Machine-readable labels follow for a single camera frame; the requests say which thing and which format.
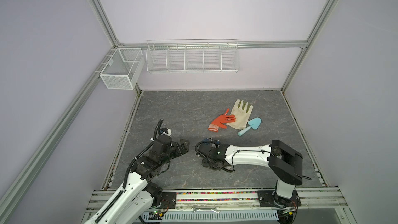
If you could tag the teal garden trowel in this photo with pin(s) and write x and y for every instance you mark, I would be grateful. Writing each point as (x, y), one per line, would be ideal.
(252, 124)

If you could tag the white mesh box basket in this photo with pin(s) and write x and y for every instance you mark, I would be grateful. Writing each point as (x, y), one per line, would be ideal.
(123, 69)

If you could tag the silver wrench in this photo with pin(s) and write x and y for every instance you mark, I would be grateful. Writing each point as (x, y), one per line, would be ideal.
(201, 209)

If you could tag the white slotted cable duct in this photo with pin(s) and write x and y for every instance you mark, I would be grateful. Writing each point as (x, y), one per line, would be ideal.
(212, 217)

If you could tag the red rubber glove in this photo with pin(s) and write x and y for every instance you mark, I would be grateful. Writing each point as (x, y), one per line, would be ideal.
(221, 121)

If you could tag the white wire shelf basket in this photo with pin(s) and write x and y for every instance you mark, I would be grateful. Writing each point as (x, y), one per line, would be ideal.
(193, 56)

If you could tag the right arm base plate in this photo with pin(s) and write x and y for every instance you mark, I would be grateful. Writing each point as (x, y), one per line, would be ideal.
(269, 198)

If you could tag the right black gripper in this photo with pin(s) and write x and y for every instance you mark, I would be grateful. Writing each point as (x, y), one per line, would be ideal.
(204, 164)

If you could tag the beige cloth glove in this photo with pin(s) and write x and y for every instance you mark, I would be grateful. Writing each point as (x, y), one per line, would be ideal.
(242, 111)

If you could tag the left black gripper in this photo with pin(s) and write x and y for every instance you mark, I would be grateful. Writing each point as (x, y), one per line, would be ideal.
(184, 148)

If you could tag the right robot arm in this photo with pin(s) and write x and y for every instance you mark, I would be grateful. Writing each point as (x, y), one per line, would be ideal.
(283, 160)

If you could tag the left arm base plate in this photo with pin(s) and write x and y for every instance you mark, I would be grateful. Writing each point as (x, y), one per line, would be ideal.
(166, 200)

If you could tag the blue padlock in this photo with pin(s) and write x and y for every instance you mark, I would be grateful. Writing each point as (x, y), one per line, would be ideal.
(207, 141)

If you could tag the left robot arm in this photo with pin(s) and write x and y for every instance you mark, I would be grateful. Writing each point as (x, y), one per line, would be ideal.
(137, 193)

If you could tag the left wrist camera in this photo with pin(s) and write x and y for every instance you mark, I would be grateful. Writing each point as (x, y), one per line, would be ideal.
(166, 131)

